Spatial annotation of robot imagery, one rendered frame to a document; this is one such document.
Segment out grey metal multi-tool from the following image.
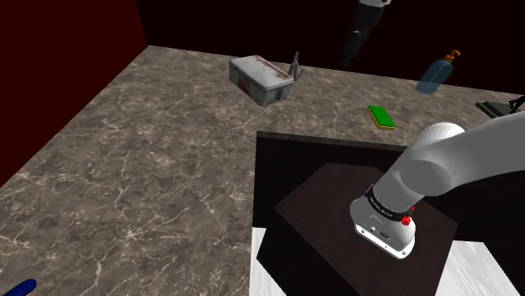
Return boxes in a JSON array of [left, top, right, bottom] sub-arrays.
[[288, 50, 305, 82]]

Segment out blue soap bottle orange pump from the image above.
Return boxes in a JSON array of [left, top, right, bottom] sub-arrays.
[[416, 49, 462, 96]]

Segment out green and yellow sponge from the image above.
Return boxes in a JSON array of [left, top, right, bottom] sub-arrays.
[[367, 105, 398, 131]]

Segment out grey metal case red marks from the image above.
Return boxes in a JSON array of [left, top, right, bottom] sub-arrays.
[[228, 55, 295, 108]]

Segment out dark grey flat object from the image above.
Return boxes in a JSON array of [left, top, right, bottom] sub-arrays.
[[475, 95, 525, 120]]

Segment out dark robot stand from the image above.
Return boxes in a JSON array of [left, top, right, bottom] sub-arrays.
[[256, 161, 459, 296]]

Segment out blue rounded object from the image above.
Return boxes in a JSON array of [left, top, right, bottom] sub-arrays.
[[0, 278, 39, 296]]

